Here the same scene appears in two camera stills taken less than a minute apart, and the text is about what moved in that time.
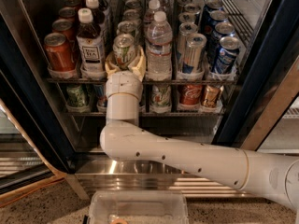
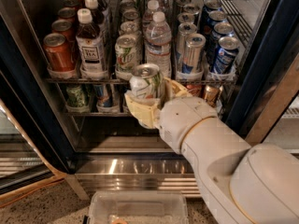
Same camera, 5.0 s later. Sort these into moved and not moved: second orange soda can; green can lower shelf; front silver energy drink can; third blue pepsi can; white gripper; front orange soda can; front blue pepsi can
Moved: white gripper
Not moved: second orange soda can; front blue pepsi can; front orange soda can; front silver energy drink can; green can lower shelf; third blue pepsi can
